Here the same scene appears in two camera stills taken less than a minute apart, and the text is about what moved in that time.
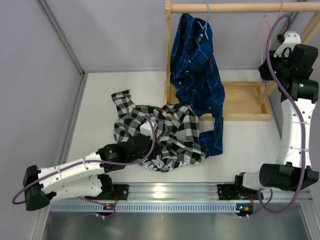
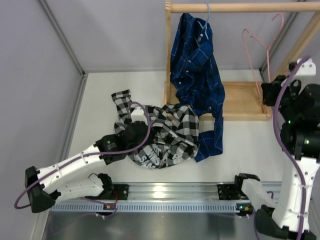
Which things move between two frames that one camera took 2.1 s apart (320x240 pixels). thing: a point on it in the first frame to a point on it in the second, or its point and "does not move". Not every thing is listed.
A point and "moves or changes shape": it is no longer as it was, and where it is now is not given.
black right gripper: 273,59 to 270,90
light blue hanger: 205,27 does not move
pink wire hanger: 267,21 to 277,28
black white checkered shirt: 179,144 moves or changes shape
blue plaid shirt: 196,79 does not move
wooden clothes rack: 243,100 does not move
